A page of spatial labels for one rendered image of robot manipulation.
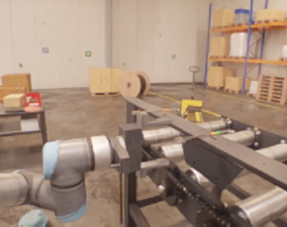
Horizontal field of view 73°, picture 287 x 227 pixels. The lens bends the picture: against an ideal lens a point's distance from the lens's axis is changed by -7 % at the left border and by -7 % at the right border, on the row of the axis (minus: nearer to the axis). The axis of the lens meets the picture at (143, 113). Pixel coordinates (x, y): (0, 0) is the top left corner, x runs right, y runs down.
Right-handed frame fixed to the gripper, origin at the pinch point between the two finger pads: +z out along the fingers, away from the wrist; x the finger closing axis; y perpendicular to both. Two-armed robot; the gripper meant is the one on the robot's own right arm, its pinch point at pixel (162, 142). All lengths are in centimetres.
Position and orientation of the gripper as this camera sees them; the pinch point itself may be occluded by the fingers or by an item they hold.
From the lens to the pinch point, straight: 64.2
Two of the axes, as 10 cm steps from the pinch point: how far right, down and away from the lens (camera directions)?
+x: -0.2, 9.7, 2.5
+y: -4.2, -2.4, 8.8
